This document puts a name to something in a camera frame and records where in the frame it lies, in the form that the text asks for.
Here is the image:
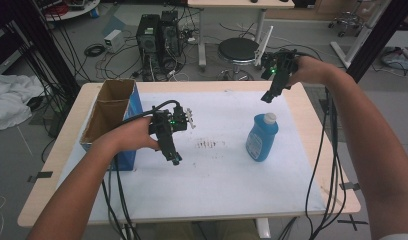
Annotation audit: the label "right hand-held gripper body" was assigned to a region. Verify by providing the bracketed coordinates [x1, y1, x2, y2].
[255, 25, 299, 90]

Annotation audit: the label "black computer tower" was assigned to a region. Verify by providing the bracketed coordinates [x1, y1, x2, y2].
[158, 10, 182, 69]
[135, 13, 162, 82]

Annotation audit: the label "person's left hand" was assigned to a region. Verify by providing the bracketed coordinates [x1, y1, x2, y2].
[95, 115, 161, 158]

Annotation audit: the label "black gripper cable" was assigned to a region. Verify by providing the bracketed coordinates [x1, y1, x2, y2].
[304, 85, 348, 240]
[101, 99, 184, 240]

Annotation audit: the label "white sleeve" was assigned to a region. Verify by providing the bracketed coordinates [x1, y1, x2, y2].
[379, 232, 408, 240]

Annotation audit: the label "black tape strip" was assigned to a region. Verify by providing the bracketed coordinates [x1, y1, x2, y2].
[26, 170, 54, 184]
[338, 181, 362, 192]

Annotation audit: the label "small white box device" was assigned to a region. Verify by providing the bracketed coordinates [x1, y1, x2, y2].
[103, 29, 127, 54]

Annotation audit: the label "round white table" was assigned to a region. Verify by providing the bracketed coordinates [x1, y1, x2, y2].
[41, 0, 102, 22]

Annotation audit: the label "white metal stand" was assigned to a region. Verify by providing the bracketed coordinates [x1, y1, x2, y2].
[329, 0, 394, 70]

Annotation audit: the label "blue bottle with white cap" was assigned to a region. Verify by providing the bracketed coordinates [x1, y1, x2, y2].
[245, 112, 280, 163]

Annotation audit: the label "cardboard box with blue sides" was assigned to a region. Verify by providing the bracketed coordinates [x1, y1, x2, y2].
[79, 78, 144, 172]

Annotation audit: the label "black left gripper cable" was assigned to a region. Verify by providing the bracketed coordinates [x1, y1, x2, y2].
[101, 99, 184, 240]

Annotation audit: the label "dark shelf unit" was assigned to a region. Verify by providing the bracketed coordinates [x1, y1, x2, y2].
[0, 19, 34, 75]

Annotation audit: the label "person's right hand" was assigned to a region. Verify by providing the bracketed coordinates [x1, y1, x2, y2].
[287, 55, 330, 87]

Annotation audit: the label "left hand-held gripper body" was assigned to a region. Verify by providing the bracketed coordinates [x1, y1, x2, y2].
[148, 99, 197, 135]

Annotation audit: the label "white crumpled cloth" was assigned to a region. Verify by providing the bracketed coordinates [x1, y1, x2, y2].
[0, 72, 45, 132]

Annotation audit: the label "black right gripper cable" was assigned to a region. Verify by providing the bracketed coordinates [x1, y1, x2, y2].
[304, 85, 348, 240]

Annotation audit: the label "black round stool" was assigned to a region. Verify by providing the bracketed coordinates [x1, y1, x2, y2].
[217, 37, 261, 81]

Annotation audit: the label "coiled black cable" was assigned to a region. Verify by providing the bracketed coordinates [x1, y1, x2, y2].
[83, 43, 107, 58]

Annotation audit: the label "black tape cross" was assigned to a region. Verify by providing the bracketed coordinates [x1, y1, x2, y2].
[336, 214, 369, 232]

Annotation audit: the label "wooden desk with white legs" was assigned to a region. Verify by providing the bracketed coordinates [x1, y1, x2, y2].
[187, 0, 296, 69]

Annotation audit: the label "white table leg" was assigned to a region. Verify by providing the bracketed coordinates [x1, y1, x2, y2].
[256, 217, 272, 240]

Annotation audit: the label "black metal pillar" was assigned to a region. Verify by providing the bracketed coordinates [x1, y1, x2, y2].
[1, 0, 82, 101]
[346, 0, 408, 83]

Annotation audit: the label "office chair wheel base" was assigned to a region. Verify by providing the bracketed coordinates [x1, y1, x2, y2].
[327, 11, 364, 38]

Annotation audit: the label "white table mat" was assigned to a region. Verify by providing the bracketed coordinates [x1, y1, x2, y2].
[56, 90, 327, 223]

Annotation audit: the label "person's olive trousers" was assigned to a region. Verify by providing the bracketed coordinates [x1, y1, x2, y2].
[153, 219, 261, 240]

